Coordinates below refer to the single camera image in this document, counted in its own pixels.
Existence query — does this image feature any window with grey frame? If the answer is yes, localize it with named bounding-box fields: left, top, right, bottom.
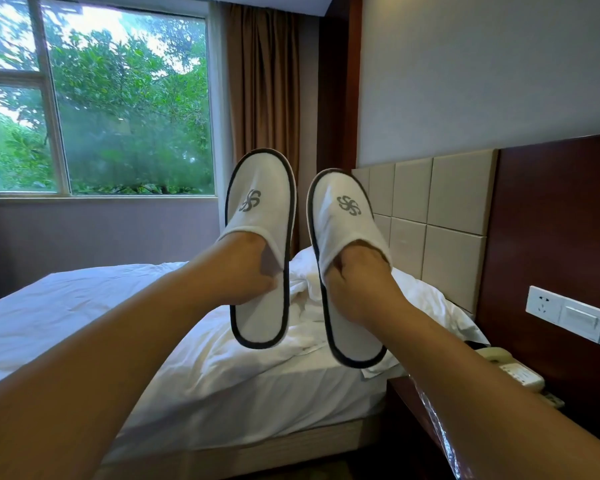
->
left=0, top=0, right=219, bottom=198

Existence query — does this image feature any person's left forearm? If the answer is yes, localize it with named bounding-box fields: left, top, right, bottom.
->
left=0, top=247, right=231, bottom=480

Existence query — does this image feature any beige bed base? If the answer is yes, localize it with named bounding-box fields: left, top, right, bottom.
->
left=94, top=412, right=386, bottom=480

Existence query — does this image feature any white pillow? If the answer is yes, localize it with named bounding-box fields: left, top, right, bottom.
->
left=289, top=247, right=491, bottom=380

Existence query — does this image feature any beige padded headboard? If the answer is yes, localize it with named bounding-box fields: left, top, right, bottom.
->
left=351, top=149, right=500, bottom=315

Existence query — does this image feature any dark wooden nightstand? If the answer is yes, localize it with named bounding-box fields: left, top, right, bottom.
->
left=385, top=376, right=461, bottom=480

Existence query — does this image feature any white slipper with grey trim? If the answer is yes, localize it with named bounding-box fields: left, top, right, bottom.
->
left=306, top=168, right=394, bottom=370
left=216, top=148, right=298, bottom=350

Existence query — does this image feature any cream telephone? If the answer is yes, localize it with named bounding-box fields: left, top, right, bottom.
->
left=475, top=347, right=546, bottom=394

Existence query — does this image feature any brown curtain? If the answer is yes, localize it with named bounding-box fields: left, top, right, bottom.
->
left=225, top=2, right=301, bottom=256

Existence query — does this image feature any person's right forearm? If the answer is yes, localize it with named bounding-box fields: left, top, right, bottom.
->
left=372, top=292, right=600, bottom=480

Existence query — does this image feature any dark wooden pillar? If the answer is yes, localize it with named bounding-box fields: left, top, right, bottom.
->
left=316, top=0, right=364, bottom=174

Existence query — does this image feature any dark wooden wall panel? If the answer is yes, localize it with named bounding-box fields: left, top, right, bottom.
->
left=474, top=132, right=600, bottom=453

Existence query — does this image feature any white wall socket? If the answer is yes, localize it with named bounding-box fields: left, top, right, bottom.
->
left=525, top=286, right=564, bottom=325

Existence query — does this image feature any white wall switch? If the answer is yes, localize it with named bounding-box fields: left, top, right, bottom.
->
left=559, top=298, right=600, bottom=344

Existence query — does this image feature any person's right hand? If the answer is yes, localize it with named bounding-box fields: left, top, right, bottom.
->
left=324, top=242, right=407, bottom=340

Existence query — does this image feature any person's left hand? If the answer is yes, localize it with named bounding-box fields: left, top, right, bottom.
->
left=192, top=232, right=284, bottom=308

